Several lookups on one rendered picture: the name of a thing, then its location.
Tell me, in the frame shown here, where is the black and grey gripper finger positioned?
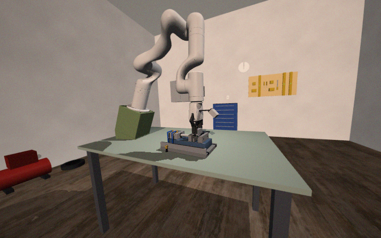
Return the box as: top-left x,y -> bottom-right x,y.
190,113 -> 197,134
197,120 -> 203,128

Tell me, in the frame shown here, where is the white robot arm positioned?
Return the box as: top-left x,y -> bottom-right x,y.
127,9 -> 204,113

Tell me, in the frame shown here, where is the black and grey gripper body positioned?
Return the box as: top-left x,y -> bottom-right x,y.
189,102 -> 203,121

